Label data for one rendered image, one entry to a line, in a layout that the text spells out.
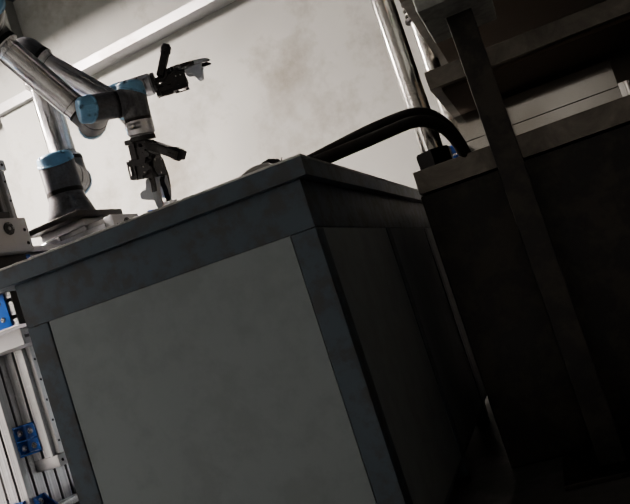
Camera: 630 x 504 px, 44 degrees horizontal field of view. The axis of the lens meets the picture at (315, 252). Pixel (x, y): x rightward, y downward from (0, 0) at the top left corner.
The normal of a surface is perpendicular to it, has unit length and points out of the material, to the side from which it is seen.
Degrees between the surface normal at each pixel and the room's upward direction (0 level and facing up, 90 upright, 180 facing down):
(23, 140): 90
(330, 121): 90
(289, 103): 90
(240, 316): 90
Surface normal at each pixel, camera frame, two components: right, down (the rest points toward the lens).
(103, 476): -0.29, 0.03
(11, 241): 0.87, -0.31
